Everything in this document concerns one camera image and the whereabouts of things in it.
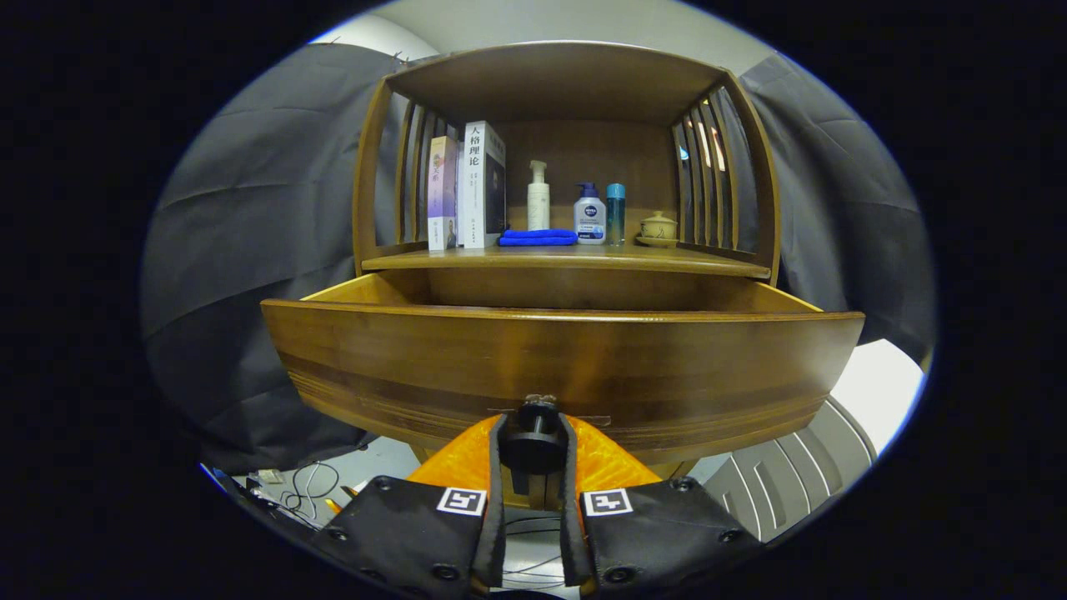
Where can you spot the white board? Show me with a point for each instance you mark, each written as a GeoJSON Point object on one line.
{"type": "Point", "coordinates": [879, 387]}

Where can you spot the yellow lidded teacup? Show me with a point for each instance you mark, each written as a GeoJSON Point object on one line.
{"type": "Point", "coordinates": [658, 227]}

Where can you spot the wooden drawer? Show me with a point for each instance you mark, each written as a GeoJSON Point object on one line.
{"type": "Point", "coordinates": [583, 367]}

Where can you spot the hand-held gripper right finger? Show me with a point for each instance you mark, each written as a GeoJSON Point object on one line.
{"type": "Point", "coordinates": [570, 533]}

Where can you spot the black drawer knob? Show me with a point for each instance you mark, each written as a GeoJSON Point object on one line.
{"type": "Point", "coordinates": [533, 446]}

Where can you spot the grey ribbed panel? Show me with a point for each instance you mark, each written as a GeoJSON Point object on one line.
{"type": "Point", "coordinates": [783, 483]}

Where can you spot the purple book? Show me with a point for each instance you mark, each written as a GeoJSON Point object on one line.
{"type": "Point", "coordinates": [442, 192]}

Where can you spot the white bottle with blue pump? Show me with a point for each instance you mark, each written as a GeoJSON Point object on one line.
{"type": "Point", "coordinates": [589, 221]}

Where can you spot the wooden cabinet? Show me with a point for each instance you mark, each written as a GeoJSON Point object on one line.
{"type": "Point", "coordinates": [583, 158]}

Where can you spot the white book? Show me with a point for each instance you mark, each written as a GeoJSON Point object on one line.
{"type": "Point", "coordinates": [473, 192]}

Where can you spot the teal bottle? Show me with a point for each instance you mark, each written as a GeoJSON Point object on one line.
{"type": "Point", "coordinates": [615, 217]}

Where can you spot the blue folded cloth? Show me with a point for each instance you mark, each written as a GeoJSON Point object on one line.
{"type": "Point", "coordinates": [538, 238]}

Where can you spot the wooden countertop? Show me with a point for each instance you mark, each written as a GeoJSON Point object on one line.
{"type": "Point", "coordinates": [583, 257]}

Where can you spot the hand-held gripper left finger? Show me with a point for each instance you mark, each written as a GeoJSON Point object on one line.
{"type": "Point", "coordinates": [497, 517]}

